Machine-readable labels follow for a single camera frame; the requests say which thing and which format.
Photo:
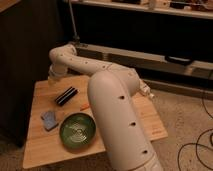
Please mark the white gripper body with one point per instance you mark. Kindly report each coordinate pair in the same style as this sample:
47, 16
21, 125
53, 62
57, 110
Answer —
53, 77

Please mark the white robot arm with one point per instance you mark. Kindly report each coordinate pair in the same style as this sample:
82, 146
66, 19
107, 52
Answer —
110, 90

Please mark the metal stand pole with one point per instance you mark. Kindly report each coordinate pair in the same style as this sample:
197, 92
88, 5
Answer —
76, 37

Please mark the orange carrot toy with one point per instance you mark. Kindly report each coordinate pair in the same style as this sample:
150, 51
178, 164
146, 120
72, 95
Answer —
85, 107

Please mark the blue sponge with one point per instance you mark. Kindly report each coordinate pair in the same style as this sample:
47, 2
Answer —
49, 120

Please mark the wooden folding table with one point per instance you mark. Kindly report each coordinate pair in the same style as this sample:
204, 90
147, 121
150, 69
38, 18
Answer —
44, 147

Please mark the green ceramic bowl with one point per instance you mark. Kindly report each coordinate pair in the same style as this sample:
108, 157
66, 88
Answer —
77, 130

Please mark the white tube bottle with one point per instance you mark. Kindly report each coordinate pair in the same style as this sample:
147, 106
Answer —
145, 90

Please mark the long grey case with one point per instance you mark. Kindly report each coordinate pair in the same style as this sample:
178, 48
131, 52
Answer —
150, 61

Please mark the wooden shelf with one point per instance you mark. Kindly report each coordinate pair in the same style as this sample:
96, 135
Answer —
152, 6

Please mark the black case handle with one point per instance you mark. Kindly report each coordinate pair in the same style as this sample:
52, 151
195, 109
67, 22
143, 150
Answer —
178, 61

